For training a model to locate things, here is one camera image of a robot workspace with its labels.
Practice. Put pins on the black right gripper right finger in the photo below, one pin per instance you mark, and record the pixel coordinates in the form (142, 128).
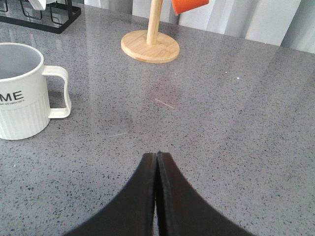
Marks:
(181, 211)

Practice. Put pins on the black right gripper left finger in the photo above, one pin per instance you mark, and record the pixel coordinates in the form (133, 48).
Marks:
(131, 212)

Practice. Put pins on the white HOME mug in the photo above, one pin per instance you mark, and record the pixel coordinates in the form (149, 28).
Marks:
(24, 102)

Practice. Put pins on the wooden mug tree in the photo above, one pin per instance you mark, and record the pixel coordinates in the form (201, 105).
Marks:
(150, 45)

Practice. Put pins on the orange enamel mug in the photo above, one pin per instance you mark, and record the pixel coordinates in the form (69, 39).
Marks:
(180, 6)

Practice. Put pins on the ribbed white mug on rack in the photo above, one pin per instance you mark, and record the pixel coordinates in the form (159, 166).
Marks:
(41, 4)

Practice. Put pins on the black wire mug rack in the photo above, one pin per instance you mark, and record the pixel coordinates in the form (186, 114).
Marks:
(55, 18)

